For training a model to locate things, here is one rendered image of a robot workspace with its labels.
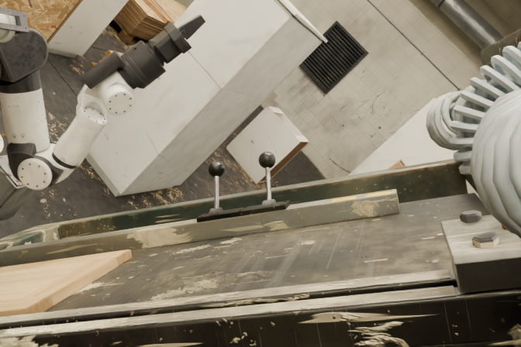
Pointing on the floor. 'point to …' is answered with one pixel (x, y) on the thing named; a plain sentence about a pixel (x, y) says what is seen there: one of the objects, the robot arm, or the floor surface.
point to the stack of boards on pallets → (145, 17)
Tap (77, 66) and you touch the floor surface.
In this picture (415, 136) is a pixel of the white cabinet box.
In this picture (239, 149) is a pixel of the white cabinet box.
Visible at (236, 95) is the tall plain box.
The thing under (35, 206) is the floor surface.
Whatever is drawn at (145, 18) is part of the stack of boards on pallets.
